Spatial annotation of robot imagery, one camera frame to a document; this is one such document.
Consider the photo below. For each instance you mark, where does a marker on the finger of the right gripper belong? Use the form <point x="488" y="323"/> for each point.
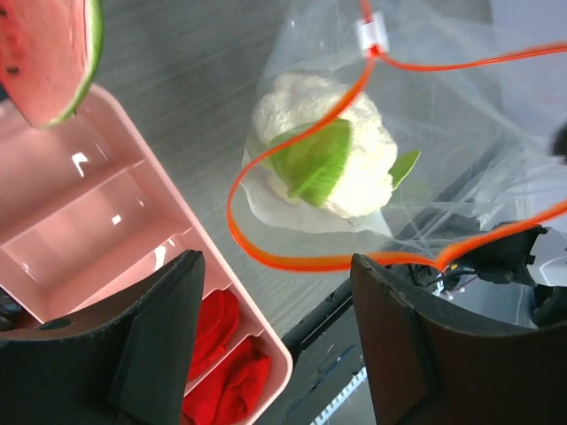
<point x="502" y="261"/>

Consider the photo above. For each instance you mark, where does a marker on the pink compartment tray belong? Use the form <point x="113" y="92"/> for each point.
<point x="87" y="211"/>

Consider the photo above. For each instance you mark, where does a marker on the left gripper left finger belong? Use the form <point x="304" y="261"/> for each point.
<point x="123" y="360"/>

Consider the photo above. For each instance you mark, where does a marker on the clear orange-zip bag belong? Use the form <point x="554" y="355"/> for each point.
<point x="478" y="87"/>

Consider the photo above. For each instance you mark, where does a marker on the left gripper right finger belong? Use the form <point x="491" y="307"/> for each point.
<point x="432" y="362"/>

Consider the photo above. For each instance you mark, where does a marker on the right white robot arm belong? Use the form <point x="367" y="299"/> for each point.
<point x="514" y="303"/>

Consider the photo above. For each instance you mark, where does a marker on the white cauliflower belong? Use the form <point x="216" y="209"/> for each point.
<point x="350" y="168"/>

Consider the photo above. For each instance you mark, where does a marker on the watermelon slice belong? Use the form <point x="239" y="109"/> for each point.
<point x="50" y="51"/>

